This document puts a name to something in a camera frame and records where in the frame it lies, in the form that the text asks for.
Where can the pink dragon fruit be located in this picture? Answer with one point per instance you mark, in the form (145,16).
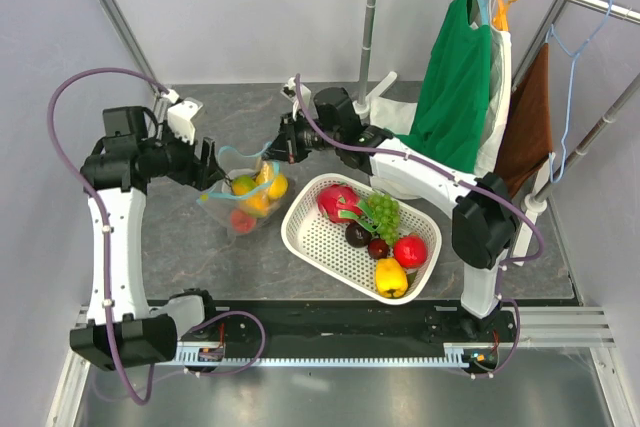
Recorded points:
(339,203)

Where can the yellow lemon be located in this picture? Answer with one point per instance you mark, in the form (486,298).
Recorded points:
(277,182)

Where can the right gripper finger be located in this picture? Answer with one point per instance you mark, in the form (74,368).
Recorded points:
(280,143)
(276,154)

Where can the yellow bell pepper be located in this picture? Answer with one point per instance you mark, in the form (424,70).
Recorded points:
(390,278)

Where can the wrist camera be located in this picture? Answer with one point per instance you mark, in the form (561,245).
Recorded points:
(181,116)
(289,90)

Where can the orange peach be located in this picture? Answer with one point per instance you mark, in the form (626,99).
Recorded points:
(241,222)

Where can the green shirt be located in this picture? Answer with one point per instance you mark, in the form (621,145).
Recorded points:
(454,97)

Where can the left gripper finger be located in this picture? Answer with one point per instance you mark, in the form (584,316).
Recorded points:
(220,167)
(217,182)

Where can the dark red plum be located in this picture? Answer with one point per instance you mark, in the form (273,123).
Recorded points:
(378,249)

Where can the light blue hanger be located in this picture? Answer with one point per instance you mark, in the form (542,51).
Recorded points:
(478,11)

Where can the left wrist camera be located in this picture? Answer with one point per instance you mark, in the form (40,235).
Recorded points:
(181,116)

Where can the green grape bunch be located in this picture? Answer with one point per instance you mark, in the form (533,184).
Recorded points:
(385,216)

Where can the white cable duct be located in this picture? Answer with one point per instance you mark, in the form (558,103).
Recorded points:
(193,355)

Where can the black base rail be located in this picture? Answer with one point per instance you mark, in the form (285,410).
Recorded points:
(341,329)

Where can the brown towel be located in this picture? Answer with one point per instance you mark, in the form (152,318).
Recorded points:
(527,140)

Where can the metal clothes rack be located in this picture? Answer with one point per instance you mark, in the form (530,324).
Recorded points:
(535,203)

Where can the white garment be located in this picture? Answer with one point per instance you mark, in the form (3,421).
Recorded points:
(397,116)

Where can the red pomegranate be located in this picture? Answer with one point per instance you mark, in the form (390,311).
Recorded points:
(410,251)

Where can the dark mangosteen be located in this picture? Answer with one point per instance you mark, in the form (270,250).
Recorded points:
(357,236)

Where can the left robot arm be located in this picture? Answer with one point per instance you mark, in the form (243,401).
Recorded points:
(122,328)

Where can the clear zip top bag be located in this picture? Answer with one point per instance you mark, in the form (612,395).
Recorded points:
(219,203)

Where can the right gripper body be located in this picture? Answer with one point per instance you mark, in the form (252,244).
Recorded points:
(303,137)

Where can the blue wire hanger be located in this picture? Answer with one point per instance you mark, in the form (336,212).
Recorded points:
(570,97)

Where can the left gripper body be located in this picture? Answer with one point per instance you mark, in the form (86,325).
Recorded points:
(188,172)

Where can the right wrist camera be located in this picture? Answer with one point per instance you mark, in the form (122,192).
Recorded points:
(289,90)

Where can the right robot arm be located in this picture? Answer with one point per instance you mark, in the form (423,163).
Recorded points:
(483,218)

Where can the orange green mango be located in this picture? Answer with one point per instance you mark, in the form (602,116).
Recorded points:
(252,200)

